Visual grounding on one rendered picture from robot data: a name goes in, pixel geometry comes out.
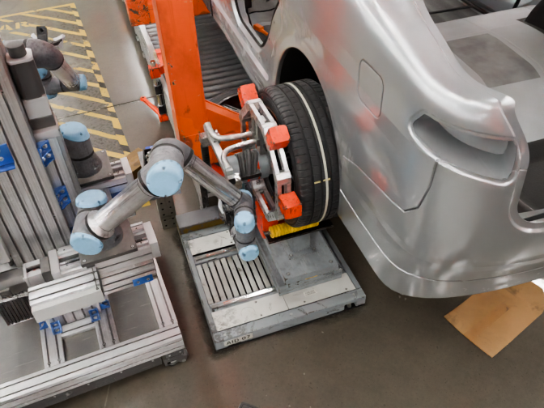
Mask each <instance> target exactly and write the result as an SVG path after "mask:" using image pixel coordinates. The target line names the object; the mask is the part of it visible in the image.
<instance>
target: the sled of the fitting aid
mask: <svg viewBox="0 0 544 408"><path fill-rule="evenodd" d="M319 232H320V234H321V231H319ZM321 236H322V237H323V239H324V241H325V242H326V240H325V238H324V236H323V235H322V234H321ZM255 237H256V245H257V247H258V250H259V253H260V254H261V257H262V260H263V261H264V263H265V265H266V269H267V270H268V272H269V274H270V277H271V279H272V281H273V283H274V286H275V288H276V290H277V292H278V295H279V296H281V295H286V294H289V293H292V292H294V291H299V290H302V289H305V288H308V287H313V286H316V285H318V284H322V283H326V282H328V281H332V280H335V279H337V278H341V277H342V267H341V266H340V264H339V262H338V260H337V258H336V257H335V256H334V258H335V260H336V261H337V263H338V269H337V270H333V271H330V272H328V273H324V274H320V275H317V276H314V277H311V278H306V279H303V280H300V281H298V282H294V283H290V284H287V285H285V284H284V282H283V279H282V277H281V275H280V273H279V272H278V269H277V267H276V265H275V263H274V260H273V258H272V257H271V255H270V251H269V249H268V248H267V246H266V243H265V241H264V240H263V238H262V236H261V233H260V232H259V230H258V228H257V222H256V223H255ZM326 244H327V245H328V243H327V242H326ZM328 247H329V245H328ZM329 250H330V251H331V253H332V254H333V255H334V253H333V252H332V250H331V248H330V247H329Z"/></svg>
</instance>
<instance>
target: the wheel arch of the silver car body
mask: <svg viewBox="0 0 544 408"><path fill-rule="evenodd" d="M300 79H312V80H314V81H316V82H317V83H319V84H320V85H321V82H320V80H319V78H318V76H317V73H316V71H315V70H314V68H313V66H312V63H311V62H310V61H309V60H308V58H307V56H306V55H305V54H304V52H303V51H302V50H301V49H299V48H298V47H296V46H294V45H288V46H287V47H285V48H284V49H283V51H282V52H281V54H280V56H279V58H278V63H277V66H276V71H275V77H274V85H277V84H281V83H288V82H292V81H296V80H300Z"/></svg>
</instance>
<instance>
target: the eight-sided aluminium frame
mask: <svg viewBox="0 0 544 408"><path fill-rule="evenodd" d="M258 111H260V113H261V115H263V116H264V118H265V119H266V123H265V122H264V121H263V119H262V117H261V115H260V113H259V112H258ZM251 117H253V118H254V120H255V122H256V123H257V124H258V127H259V128H260V130H261V133H262V135H263V138H264V140H265V144H266V149H267V152H268V156H269V159H270V164H271V167H272V171H273V175H274V192H275V204H274V201H273V199H272V197H271V196H270V194H269V192H268V190H267V188H266V184H265V182H264V179H263V178H262V179H259V183H256V181H250V182H251V185H252V190H253V194H254V197H255V196H256V198H257V201H258V203H259V205H260V207H261V209H262V211H263V213H264V215H265V217H266V219H267V221H268V222H271V221H275V220H280V219H284V217H283V214H282V212H281V211H280V209H279V208H278V196H279V195H280V194H282V185H284V193H290V192H291V172H290V170H289V168H288V165H287V159H286V156H285V153H284V150H283V148H281V149H277V152H278V157H279V160H280V164H281V167H282V170H278V164H277V160H276V157H275V154H274V151H270V149H269V147H268V143H267V141H266V133H267V131H268V129H269V128H270V127H275V126H277V123H276V121H275V120H274V119H273V117H272V116H271V115H270V113H269V111H268V110H267V108H266V107H265V105H264V104H263V101H262V100H261V99H260V98H258V99H254V100H247V102H245V105H244V107H243V108H242V109H241V110H240V112H239V118H240V132H241V133H245V132H246V123H245V122H246V121H248V122H249V131H250V129H252V118H251ZM255 148H256V145H252V146H249V147H244V148H242V151H245V150H246V149H249V150H252V149H255ZM262 193H263V194H264V196H265V198H266V201H267V203H268V205H269V207H270V209H271V210H268V208H267V206H266V204H265V202H264V200H263V198H262V196H261V194H262Z"/></svg>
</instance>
